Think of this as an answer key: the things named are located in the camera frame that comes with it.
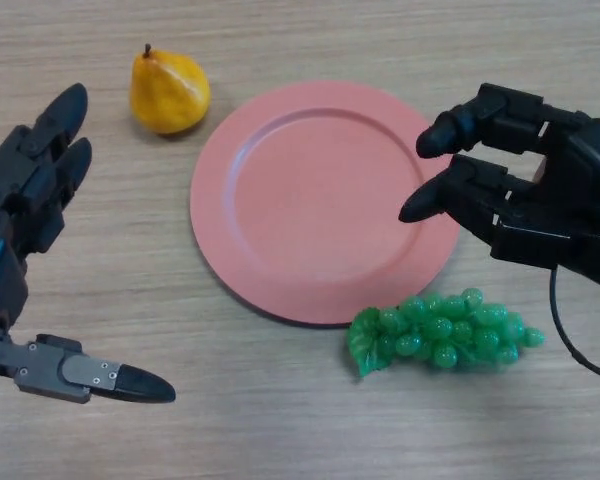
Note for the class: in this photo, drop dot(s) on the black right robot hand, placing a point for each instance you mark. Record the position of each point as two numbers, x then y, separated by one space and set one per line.
570 210

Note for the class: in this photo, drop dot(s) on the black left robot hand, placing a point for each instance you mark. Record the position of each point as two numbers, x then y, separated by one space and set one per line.
0 270

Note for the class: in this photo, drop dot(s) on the green grapes bunch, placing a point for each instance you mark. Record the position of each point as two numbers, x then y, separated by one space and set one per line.
445 330

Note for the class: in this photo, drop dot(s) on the pink round plate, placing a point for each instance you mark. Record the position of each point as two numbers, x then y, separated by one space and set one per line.
320 200

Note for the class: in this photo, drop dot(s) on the yellow pear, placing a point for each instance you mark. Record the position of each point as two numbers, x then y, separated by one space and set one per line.
167 95

